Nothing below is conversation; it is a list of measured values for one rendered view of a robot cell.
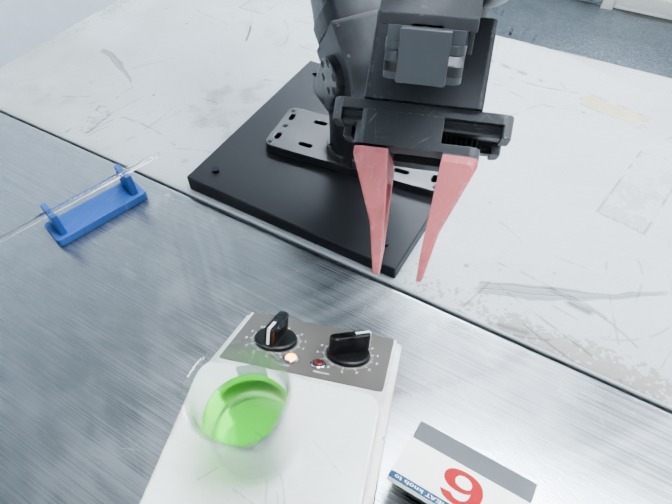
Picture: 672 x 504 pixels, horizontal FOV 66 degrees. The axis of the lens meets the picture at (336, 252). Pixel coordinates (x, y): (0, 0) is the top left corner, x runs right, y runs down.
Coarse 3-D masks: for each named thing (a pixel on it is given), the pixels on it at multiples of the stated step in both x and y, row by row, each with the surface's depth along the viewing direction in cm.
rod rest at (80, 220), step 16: (128, 176) 53; (112, 192) 56; (128, 192) 56; (144, 192) 56; (48, 208) 51; (80, 208) 54; (96, 208) 54; (112, 208) 54; (128, 208) 55; (48, 224) 53; (64, 224) 53; (80, 224) 53; (96, 224) 53; (64, 240) 52
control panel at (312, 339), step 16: (256, 320) 42; (288, 320) 42; (240, 336) 39; (304, 336) 40; (320, 336) 41; (288, 352) 38; (304, 352) 38; (320, 352) 38; (384, 352) 39; (304, 368) 36; (320, 368) 36; (336, 368) 37; (352, 368) 37; (368, 368) 37; (384, 368) 37; (352, 384) 35; (368, 384) 35
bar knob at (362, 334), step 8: (336, 336) 37; (344, 336) 37; (352, 336) 38; (360, 336) 38; (368, 336) 38; (336, 344) 37; (344, 344) 37; (352, 344) 38; (360, 344) 38; (368, 344) 38; (328, 352) 38; (336, 352) 37; (344, 352) 38; (352, 352) 38; (360, 352) 38; (368, 352) 38; (336, 360) 37; (344, 360) 37; (352, 360) 37; (360, 360) 37; (368, 360) 38
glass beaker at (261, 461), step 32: (224, 352) 27; (256, 352) 27; (192, 384) 26; (288, 384) 25; (192, 416) 25; (288, 416) 26; (224, 448) 24; (256, 448) 23; (288, 448) 28; (256, 480) 28
